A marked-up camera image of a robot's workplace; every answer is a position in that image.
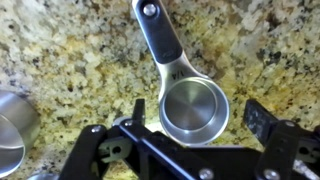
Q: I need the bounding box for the small steel measuring cup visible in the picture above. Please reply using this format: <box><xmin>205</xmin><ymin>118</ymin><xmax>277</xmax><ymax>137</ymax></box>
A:
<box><xmin>132</xmin><ymin>0</ymin><xmax>229</xmax><ymax>146</ymax></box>

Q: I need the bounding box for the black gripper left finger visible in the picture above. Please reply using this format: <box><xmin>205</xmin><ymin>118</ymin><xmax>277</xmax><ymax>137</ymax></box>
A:
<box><xmin>58</xmin><ymin>99</ymin><xmax>214</xmax><ymax>180</ymax></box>

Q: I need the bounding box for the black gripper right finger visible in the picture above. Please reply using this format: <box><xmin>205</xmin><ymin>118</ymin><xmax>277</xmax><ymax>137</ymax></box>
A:
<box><xmin>243</xmin><ymin>99</ymin><xmax>320</xmax><ymax>180</ymax></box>

